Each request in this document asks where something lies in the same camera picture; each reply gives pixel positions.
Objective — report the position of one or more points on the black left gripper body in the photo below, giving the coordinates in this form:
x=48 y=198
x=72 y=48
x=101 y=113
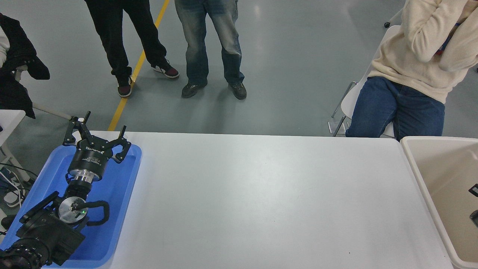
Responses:
x=90 y=158

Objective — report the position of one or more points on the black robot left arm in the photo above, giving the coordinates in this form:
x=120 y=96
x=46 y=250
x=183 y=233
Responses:
x=44 y=231

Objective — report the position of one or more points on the large pale bin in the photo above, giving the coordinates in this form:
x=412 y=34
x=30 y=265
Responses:
x=440 y=175

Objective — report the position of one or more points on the blue plastic tray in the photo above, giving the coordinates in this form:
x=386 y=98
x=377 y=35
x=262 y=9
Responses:
x=119 y=194

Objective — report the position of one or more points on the person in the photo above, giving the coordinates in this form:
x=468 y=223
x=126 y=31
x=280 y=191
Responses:
x=198 y=37
x=410 y=56
x=112 y=30
x=16 y=56

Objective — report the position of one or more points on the white chair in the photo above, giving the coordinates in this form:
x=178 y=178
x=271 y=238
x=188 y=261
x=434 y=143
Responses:
x=349 y=102

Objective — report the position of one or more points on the chair leg with caster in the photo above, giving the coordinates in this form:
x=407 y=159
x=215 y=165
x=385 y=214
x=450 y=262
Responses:
x=387 y=24

